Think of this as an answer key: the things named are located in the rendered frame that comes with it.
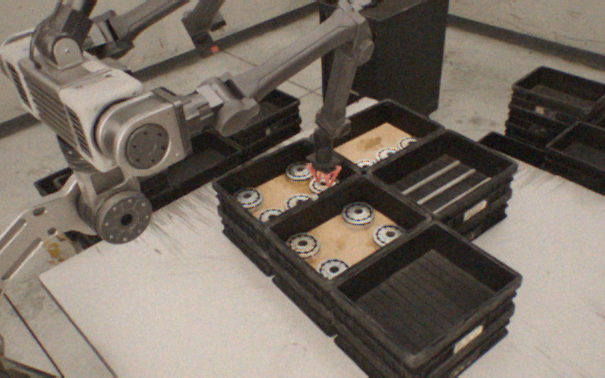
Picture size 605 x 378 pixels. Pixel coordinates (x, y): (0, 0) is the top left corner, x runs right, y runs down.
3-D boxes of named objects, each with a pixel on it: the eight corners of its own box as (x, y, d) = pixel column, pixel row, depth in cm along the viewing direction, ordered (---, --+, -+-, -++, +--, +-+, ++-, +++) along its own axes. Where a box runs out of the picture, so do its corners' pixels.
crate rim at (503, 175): (434, 224, 164) (434, 218, 163) (363, 178, 183) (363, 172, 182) (520, 169, 182) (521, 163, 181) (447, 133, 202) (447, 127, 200)
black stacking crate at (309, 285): (329, 316, 152) (327, 287, 145) (266, 257, 171) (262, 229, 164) (430, 248, 170) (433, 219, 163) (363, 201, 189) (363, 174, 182)
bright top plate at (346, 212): (358, 229, 172) (358, 227, 171) (335, 213, 178) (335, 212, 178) (381, 213, 177) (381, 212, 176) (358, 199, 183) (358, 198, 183)
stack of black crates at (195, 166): (187, 241, 277) (173, 186, 257) (155, 214, 295) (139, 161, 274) (251, 203, 298) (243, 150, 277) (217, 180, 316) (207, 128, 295)
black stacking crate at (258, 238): (265, 256, 171) (261, 228, 164) (215, 209, 190) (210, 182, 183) (362, 201, 189) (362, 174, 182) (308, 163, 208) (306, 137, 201)
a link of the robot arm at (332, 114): (330, 20, 134) (360, 50, 131) (347, 9, 136) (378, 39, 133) (311, 118, 173) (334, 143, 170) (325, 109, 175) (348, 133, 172)
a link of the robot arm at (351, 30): (352, -17, 128) (382, 12, 125) (346, 23, 140) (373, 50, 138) (188, 90, 116) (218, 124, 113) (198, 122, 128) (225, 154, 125)
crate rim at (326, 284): (327, 292, 146) (327, 286, 144) (262, 233, 165) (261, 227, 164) (434, 224, 164) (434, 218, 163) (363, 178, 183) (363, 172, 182)
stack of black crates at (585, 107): (594, 162, 310) (618, 87, 282) (566, 187, 294) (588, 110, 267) (525, 135, 334) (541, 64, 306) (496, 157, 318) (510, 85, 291)
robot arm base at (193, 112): (163, 142, 117) (150, 89, 109) (196, 126, 121) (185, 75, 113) (187, 158, 112) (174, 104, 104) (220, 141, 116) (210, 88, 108)
